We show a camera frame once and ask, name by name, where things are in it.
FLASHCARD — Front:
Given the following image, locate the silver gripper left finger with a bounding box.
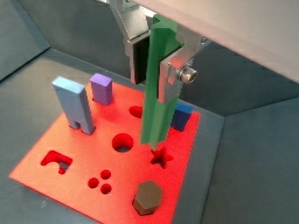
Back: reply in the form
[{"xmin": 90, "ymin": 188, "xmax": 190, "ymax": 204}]
[{"xmin": 109, "ymin": 0, "xmax": 151, "ymax": 84}]

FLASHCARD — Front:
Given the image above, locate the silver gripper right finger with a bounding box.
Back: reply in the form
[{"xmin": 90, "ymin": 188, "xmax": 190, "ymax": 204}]
[{"xmin": 158, "ymin": 25, "xmax": 210, "ymax": 104}]

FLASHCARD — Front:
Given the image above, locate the green star peg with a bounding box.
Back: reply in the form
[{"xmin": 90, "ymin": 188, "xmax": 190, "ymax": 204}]
[{"xmin": 139, "ymin": 14, "xmax": 183, "ymax": 151}]

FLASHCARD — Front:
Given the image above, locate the red peg board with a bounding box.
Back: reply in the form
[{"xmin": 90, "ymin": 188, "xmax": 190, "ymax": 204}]
[{"xmin": 10, "ymin": 83, "xmax": 201, "ymax": 224}]

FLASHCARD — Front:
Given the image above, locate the dark blue peg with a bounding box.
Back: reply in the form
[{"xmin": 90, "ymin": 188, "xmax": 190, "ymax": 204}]
[{"xmin": 171, "ymin": 103, "xmax": 193, "ymax": 131}]

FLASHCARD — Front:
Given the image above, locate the purple rectangular peg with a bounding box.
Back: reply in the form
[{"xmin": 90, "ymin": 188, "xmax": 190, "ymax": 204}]
[{"xmin": 90, "ymin": 73, "xmax": 113, "ymax": 105}]

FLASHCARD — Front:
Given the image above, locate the light blue arch block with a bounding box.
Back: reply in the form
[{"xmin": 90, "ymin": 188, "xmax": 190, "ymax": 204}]
[{"xmin": 53, "ymin": 76, "xmax": 95, "ymax": 135}]

